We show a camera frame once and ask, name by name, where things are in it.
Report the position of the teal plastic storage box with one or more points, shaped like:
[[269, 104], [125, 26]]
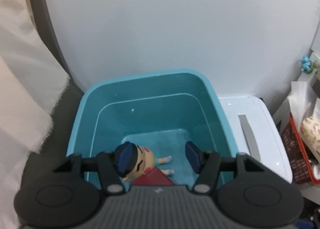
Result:
[[150, 108]]

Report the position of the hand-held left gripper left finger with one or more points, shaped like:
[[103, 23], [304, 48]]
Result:
[[125, 161]]

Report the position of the red mesh basket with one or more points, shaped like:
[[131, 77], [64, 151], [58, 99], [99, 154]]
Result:
[[295, 158]]

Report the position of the boy doll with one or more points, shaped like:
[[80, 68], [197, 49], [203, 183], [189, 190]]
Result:
[[147, 158]]

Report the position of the cream curtain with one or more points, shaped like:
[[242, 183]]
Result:
[[22, 93]]

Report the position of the white shelf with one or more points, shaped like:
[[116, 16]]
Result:
[[315, 56]]

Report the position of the dark red box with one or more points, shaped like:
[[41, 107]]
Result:
[[155, 179]]

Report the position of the white plastic box lid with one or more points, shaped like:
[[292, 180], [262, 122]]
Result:
[[265, 138]]

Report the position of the small blue figurine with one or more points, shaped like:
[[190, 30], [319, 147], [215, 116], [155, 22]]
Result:
[[305, 63]]

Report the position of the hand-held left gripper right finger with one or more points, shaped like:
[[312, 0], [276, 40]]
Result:
[[193, 156]]

